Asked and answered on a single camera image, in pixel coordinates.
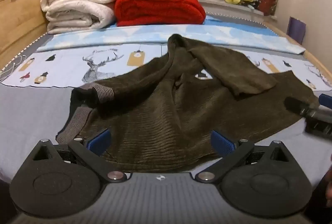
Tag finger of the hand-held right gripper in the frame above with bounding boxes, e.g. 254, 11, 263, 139
319, 94, 332, 111
283, 96, 322, 118

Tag brown corduroy pants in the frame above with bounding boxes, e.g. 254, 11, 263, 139
56, 34, 322, 174

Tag printed bed sheet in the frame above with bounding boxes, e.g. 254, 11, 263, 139
0, 43, 332, 92

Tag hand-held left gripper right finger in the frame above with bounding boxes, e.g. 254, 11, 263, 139
194, 130, 299, 183

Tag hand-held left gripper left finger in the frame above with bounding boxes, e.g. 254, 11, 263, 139
32, 128, 128, 183

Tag wooden bed frame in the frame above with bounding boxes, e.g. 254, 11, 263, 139
0, 0, 332, 89

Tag white cable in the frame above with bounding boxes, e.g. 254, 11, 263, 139
0, 54, 28, 79

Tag red folded blanket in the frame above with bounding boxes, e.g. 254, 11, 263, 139
114, 0, 206, 27

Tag purple flat item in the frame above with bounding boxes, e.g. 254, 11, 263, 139
287, 16, 307, 45

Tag light blue blanket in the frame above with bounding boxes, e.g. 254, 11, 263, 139
36, 12, 306, 55

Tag cream folded blanket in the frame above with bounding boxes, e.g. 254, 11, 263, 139
40, 0, 120, 35

